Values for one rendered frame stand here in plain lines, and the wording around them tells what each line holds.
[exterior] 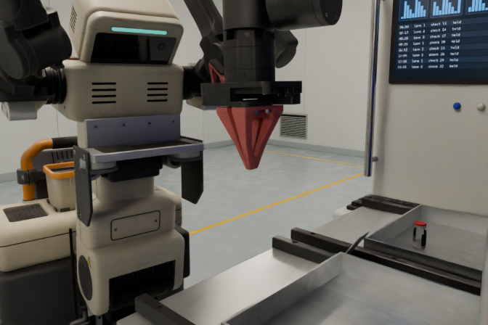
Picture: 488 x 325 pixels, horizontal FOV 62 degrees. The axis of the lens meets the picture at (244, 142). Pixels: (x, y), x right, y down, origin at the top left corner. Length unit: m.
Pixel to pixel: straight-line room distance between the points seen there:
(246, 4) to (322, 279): 0.41
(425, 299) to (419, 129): 0.76
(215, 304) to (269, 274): 0.12
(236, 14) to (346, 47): 6.23
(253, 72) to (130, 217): 0.64
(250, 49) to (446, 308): 0.42
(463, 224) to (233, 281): 0.51
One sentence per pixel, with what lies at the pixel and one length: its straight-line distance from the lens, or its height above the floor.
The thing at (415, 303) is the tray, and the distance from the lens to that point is 0.64.
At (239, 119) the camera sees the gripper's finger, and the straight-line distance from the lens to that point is 0.44.
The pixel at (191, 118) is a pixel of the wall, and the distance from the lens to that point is 6.82.
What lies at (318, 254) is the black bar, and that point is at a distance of 0.71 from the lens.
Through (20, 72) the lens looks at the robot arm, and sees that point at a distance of 0.80.
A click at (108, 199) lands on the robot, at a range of 1.01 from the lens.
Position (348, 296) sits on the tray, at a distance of 0.63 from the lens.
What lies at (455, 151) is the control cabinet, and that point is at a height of 0.98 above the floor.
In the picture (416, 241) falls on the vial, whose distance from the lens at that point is 0.81.
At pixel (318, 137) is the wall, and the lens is 6.94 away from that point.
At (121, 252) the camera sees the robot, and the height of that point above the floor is 0.80.
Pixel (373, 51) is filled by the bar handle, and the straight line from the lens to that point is 1.31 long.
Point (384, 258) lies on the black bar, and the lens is 0.72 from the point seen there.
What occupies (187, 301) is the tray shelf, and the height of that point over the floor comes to 0.88.
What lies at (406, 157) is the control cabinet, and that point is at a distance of 1.35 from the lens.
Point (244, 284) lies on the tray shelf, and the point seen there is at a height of 0.88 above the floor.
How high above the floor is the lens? 1.18
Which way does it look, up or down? 9 degrees down
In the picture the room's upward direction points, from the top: straight up
